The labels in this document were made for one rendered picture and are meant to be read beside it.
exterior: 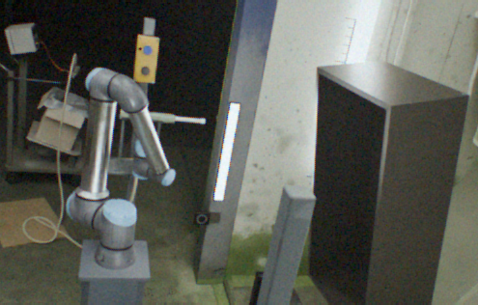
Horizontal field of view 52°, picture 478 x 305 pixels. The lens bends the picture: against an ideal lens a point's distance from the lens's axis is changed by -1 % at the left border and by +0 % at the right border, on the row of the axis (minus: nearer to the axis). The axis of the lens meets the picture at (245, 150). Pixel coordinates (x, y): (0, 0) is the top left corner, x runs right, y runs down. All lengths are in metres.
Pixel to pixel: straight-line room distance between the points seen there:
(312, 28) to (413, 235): 1.31
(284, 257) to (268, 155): 2.11
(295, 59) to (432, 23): 0.87
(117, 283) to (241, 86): 1.27
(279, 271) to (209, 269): 2.40
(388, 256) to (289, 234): 1.32
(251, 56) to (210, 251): 1.29
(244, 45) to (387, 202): 1.24
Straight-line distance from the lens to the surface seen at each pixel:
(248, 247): 3.29
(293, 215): 0.88
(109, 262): 2.32
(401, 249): 2.20
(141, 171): 2.54
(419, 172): 2.04
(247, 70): 2.80
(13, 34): 4.33
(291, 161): 3.07
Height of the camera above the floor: 1.99
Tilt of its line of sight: 20 degrees down
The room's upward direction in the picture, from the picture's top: 11 degrees clockwise
